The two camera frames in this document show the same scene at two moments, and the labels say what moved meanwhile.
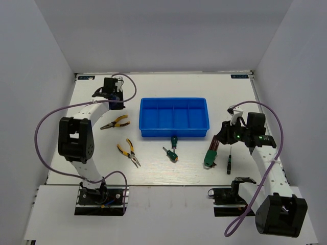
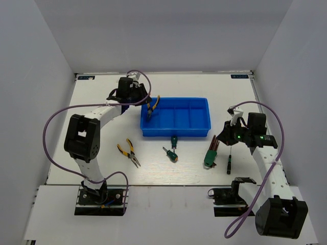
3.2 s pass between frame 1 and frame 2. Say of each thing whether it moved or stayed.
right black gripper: stayed
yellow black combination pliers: moved
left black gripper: moved
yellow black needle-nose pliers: stayed
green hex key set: stayed
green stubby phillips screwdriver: stayed
